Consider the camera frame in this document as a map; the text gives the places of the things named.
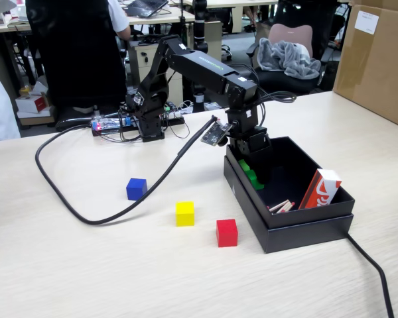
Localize robot controller circuit board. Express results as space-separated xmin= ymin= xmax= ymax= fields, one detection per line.
xmin=90 ymin=115 xmax=135 ymax=137

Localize red and white small carton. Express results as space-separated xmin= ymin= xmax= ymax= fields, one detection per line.
xmin=14 ymin=93 xmax=53 ymax=116

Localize light wooden office desk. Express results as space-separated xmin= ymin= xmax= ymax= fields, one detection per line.
xmin=0 ymin=6 xmax=197 ymax=34

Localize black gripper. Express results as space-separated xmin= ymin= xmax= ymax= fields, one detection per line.
xmin=230 ymin=125 xmax=273 ymax=184

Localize open black laptop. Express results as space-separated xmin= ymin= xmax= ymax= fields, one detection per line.
xmin=123 ymin=0 xmax=170 ymax=19

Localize seated person in white shirt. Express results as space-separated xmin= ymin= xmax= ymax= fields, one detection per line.
xmin=106 ymin=0 xmax=132 ymax=40

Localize thick black cable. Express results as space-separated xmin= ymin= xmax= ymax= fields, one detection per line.
xmin=346 ymin=231 xmax=396 ymax=318
xmin=35 ymin=115 xmax=222 ymax=227

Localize blue wooden cube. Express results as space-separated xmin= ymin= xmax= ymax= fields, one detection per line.
xmin=125 ymin=178 xmax=148 ymax=201

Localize beige drawer cabinet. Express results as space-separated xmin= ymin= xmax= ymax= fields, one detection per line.
xmin=128 ymin=41 xmax=184 ymax=112

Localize black cylindrical stand pole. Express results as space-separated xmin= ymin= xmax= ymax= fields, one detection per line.
xmin=191 ymin=0 xmax=209 ymax=113

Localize red wooden cube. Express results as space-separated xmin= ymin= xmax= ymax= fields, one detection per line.
xmin=216 ymin=218 xmax=238 ymax=248

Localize white paper label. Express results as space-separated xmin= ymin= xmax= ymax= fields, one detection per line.
xmin=356 ymin=10 xmax=380 ymax=34

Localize black mesh office chair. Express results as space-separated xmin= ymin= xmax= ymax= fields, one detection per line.
xmin=25 ymin=0 xmax=127 ymax=132

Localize black cardboard box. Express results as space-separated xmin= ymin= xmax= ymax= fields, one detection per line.
xmin=223 ymin=135 xmax=356 ymax=254

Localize yellow wooden cube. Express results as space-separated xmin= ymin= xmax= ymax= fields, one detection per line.
xmin=175 ymin=201 xmax=196 ymax=227

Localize orange and white matchbox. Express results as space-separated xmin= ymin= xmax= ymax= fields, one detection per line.
xmin=298 ymin=168 xmax=343 ymax=211

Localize pink office chair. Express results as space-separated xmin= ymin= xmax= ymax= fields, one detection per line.
xmin=246 ymin=23 xmax=331 ymax=95

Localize bare camera circuit board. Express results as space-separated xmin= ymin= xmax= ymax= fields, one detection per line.
xmin=200 ymin=120 xmax=233 ymax=147

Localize thin black arm wires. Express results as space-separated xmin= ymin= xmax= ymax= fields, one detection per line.
xmin=250 ymin=62 xmax=298 ymax=133

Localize grey crumpled blanket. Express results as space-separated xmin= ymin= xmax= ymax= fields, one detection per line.
xmin=257 ymin=37 xmax=322 ymax=81

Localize large brown cardboard carton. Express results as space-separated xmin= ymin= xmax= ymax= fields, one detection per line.
xmin=332 ymin=0 xmax=398 ymax=132

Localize green wooden cube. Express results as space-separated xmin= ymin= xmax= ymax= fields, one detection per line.
xmin=246 ymin=168 xmax=265 ymax=190

